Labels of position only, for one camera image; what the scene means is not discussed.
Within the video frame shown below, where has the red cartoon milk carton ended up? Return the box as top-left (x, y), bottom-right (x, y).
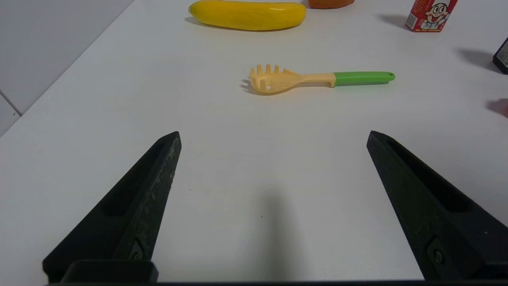
top-left (405, 0), bottom-right (458, 33)

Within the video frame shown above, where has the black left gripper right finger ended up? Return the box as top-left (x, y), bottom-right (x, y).
top-left (366, 130), bottom-right (508, 281)

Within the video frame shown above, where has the orange toy bread with toppings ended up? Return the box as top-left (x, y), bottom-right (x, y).
top-left (308, 0), bottom-right (355, 9)

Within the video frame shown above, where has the black gum box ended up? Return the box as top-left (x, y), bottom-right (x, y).
top-left (493, 38), bottom-right (508, 75)

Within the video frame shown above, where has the yellow toy banana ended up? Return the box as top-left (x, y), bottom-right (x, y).
top-left (188, 0), bottom-right (307, 31)

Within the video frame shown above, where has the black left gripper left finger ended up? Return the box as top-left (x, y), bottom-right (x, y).
top-left (42, 131), bottom-right (183, 283)

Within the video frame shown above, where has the red rubber duck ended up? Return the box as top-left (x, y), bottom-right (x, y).
top-left (487, 99), bottom-right (508, 118)

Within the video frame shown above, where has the yellow pasta spoon green handle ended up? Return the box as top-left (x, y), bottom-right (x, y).
top-left (249, 64), bottom-right (396, 95)

